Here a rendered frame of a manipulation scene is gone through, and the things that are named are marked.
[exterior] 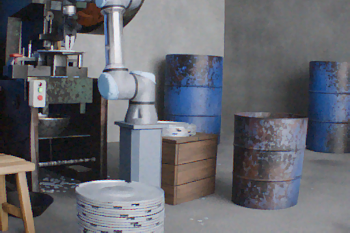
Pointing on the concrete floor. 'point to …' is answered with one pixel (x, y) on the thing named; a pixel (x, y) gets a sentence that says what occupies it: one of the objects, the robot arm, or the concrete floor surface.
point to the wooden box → (188, 167)
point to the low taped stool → (9, 163)
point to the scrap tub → (268, 159)
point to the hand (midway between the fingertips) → (68, 49)
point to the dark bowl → (40, 201)
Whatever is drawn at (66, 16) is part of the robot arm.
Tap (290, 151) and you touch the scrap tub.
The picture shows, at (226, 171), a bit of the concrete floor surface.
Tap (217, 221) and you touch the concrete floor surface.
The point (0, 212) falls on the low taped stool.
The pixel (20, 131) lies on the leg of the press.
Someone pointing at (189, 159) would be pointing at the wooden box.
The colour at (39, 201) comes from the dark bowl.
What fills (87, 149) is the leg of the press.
